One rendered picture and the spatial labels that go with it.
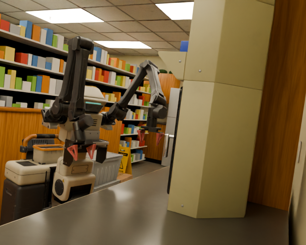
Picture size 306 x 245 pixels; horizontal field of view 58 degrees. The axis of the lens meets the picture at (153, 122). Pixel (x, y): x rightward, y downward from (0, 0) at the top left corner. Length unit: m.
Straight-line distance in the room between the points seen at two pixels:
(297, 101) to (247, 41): 0.39
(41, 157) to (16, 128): 0.90
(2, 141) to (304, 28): 2.50
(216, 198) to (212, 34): 0.57
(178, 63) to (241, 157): 0.40
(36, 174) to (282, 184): 1.50
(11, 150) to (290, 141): 2.42
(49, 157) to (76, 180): 0.35
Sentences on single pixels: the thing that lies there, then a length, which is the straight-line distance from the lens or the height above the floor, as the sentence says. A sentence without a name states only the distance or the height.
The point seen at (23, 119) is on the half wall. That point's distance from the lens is 2.98.
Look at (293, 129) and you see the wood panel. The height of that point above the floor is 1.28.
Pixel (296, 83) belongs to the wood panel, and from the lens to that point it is 1.31.
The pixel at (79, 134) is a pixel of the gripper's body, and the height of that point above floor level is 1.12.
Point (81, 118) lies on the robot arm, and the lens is 1.49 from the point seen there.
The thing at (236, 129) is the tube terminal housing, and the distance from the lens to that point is 1.02.
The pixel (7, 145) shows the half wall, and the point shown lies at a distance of 2.92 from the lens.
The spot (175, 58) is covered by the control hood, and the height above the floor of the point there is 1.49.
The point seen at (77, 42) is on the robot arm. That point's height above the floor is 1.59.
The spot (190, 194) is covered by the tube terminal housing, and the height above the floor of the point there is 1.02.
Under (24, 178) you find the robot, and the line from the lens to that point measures 2.02.
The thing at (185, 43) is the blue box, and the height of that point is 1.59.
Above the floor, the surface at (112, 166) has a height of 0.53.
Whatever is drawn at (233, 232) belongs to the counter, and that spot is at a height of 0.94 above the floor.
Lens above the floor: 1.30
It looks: 3 degrees down
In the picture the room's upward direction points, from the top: 7 degrees clockwise
